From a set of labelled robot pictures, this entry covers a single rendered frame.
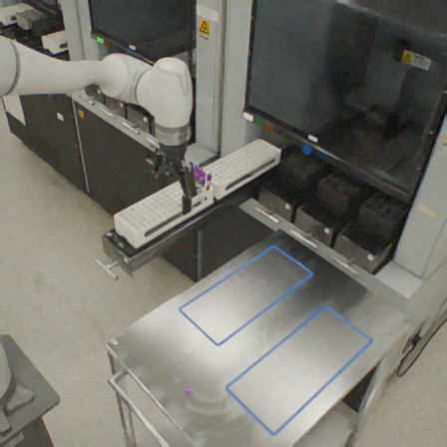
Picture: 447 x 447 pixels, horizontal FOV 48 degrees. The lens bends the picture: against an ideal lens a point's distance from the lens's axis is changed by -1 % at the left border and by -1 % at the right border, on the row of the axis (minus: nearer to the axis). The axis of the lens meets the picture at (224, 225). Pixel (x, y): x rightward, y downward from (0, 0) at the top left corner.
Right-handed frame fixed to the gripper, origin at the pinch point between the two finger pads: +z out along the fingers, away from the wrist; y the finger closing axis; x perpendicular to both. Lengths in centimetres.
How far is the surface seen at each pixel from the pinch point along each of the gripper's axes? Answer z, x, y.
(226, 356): 4, -25, 47
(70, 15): -15, 38, -111
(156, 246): 6.5, -12.7, 6.7
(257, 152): -0.3, 36.4, 0.1
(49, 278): 86, -13, -77
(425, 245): 1, 38, 61
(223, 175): 0.3, 19.1, 0.9
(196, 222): 6.3, 2.5, 6.6
